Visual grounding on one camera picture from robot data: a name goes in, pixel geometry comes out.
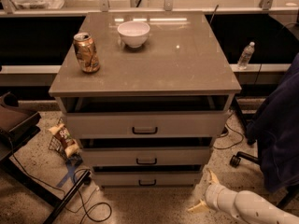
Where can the grey bottom drawer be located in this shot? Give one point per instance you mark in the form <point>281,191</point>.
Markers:
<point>147,176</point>

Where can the crushed gold soda can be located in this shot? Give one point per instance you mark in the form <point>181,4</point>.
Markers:
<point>86,53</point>

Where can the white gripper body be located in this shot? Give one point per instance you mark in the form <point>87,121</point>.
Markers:
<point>212,196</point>

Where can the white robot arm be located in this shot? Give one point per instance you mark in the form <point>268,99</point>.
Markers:
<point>244,206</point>

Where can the small wire basket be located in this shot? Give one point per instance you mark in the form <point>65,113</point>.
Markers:
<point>56,145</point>

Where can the brown chip bag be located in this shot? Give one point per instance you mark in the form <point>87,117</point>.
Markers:
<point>69,144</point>

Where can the grey middle drawer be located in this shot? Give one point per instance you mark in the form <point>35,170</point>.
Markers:
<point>146,151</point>

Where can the grey drawer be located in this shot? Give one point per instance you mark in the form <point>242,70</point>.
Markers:
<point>146,151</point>
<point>147,176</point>
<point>138,116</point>

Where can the white ceramic bowl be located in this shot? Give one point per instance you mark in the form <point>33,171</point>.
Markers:
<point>134,33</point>

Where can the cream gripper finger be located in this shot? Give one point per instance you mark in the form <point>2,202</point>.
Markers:
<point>213,178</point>
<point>199,208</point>

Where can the dark blue office chair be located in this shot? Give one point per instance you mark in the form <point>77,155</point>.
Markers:
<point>275,129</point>

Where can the grey drawer cabinet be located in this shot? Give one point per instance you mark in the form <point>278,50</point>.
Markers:
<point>181,56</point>

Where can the grey top drawer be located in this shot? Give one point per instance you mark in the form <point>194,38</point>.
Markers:
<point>138,116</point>

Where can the dark stand left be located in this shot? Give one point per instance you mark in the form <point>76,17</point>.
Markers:
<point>19,205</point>

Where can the blue tape cross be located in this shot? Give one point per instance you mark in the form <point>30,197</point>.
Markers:
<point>71,167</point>

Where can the clear plastic water bottle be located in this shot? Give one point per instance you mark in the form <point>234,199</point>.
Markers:
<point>246,56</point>

